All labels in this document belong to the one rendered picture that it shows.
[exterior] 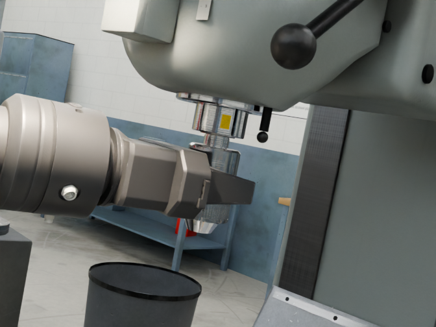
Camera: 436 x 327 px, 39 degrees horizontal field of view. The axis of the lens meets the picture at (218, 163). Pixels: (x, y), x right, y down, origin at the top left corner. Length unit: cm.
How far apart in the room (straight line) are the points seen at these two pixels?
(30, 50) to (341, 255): 706
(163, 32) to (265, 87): 9
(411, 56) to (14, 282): 56
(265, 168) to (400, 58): 520
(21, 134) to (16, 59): 758
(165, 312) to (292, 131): 345
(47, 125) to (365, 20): 27
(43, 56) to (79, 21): 79
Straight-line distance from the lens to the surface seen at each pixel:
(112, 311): 245
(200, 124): 53
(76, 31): 832
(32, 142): 45
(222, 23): 46
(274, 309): 94
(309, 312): 92
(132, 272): 283
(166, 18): 47
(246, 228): 586
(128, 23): 45
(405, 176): 86
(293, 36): 40
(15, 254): 85
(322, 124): 92
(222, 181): 52
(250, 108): 51
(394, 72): 58
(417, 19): 59
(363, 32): 54
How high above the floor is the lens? 128
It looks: 3 degrees down
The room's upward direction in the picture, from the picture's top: 11 degrees clockwise
